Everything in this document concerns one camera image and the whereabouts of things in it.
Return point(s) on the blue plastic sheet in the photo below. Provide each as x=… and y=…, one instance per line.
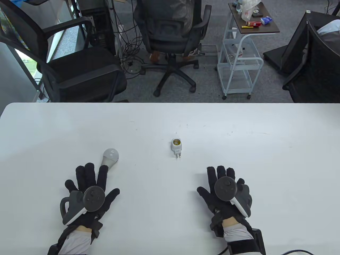
x=20, y=2

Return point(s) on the white rolling cart brown top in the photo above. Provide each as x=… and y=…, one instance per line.
x=268, y=28

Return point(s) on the black flat device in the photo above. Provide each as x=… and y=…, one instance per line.
x=257, y=12

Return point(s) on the person's right forearm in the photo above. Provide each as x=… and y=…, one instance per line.
x=236, y=231

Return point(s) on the person's right hand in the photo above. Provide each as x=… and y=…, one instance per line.
x=209, y=202

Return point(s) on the white light bulb socket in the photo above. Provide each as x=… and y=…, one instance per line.
x=175, y=150

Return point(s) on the silver metal frame post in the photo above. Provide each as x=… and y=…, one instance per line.
x=112, y=12

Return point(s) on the grey white handheld controller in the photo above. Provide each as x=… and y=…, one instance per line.
x=94, y=198
x=225, y=188

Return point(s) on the blue white packet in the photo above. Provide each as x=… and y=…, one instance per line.
x=266, y=20

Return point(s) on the black high-back office chair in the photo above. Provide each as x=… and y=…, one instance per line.
x=318, y=71

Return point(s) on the white light bulb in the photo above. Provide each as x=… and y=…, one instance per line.
x=110, y=155

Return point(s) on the black mesh armchair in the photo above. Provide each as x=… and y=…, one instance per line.
x=87, y=71

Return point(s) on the small red box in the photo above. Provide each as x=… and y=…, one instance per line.
x=253, y=23

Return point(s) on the black computer tower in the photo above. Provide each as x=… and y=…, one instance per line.
x=102, y=29

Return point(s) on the small yellow red stick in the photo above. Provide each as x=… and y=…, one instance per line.
x=246, y=26

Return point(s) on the person's left forearm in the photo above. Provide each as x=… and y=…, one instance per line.
x=77, y=240

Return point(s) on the white plastic bag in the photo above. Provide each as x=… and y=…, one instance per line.
x=248, y=10

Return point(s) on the black swivel office chair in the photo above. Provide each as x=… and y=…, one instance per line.
x=164, y=39

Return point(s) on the person's left hand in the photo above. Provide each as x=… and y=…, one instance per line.
x=89, y=176

